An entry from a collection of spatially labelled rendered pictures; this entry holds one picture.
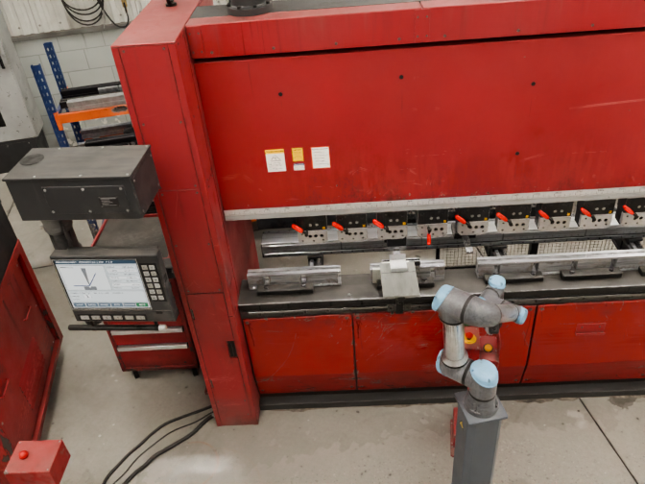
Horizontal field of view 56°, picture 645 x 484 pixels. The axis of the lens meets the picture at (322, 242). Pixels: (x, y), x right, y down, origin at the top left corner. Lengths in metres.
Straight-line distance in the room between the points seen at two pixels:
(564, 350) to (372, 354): 1.07
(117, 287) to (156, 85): 0.83
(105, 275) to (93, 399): 1.78
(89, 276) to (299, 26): 1.32
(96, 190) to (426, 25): 1.44
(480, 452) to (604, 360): 1.12
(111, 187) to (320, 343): 1.56
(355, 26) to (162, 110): 0.85
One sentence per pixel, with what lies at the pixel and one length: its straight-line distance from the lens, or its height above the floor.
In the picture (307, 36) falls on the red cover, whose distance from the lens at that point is 2.60.
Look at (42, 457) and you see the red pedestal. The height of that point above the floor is 0.80.
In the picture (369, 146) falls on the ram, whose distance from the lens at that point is 2.82.
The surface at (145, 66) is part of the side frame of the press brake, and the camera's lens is 2.54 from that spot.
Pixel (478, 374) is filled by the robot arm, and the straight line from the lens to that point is 2.69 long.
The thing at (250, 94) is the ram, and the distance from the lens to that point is 2.73.
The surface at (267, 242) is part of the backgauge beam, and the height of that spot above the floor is 0.99.
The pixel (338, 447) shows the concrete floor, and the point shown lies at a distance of 3.67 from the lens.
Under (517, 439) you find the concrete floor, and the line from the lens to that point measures 3.77.
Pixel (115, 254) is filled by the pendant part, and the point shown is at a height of 1.60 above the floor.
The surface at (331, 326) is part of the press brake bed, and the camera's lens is 3.33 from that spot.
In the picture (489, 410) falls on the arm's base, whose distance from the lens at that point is 2.82.
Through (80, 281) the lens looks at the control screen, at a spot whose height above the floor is 1.47.
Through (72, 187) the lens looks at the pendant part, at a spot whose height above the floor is 1.90.
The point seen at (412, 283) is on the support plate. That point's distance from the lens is 3.09.
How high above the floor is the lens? 3.00
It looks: 36 degrees down
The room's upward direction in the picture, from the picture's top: 5 degrees counter-clockwise
